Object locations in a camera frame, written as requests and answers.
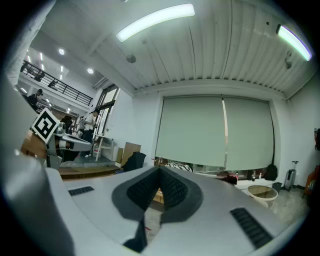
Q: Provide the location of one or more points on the grey roller blind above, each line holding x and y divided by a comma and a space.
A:
190, 130
250, 132

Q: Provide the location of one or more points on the oval wooden table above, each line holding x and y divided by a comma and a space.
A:
158, 196

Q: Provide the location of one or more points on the round ceiling downlight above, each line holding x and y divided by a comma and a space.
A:
90, 71
61, 51

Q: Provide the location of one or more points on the round ceiling smoke detector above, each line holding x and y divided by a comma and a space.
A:
131, 59

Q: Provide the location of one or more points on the black backpack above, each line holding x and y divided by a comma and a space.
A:
271, 172

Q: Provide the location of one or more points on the black balcony railing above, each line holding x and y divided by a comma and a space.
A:
62, 86

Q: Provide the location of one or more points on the black crumpled clothing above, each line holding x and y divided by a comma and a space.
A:
228, 178

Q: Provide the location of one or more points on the silver suitcase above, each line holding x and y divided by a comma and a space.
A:
291, 178

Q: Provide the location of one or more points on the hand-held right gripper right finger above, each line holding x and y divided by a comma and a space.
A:
212, 225

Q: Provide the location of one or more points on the brown cardboard sheet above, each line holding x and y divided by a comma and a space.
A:
130, 150

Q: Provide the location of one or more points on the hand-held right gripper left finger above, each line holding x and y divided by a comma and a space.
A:
100, 212

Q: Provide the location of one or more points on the large clear water jug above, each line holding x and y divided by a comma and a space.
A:
96, 150

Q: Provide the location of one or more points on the black waste bin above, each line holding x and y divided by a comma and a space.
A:
277, 187

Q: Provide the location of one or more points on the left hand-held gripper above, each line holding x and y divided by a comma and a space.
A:
45, 125

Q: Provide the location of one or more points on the black white striped pillow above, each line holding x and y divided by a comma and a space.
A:
178, 166

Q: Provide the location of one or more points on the long ceiling tube light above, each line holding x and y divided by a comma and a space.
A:
295, 42
155, 21

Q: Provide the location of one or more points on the black jacket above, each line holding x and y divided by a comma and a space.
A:
133, 161

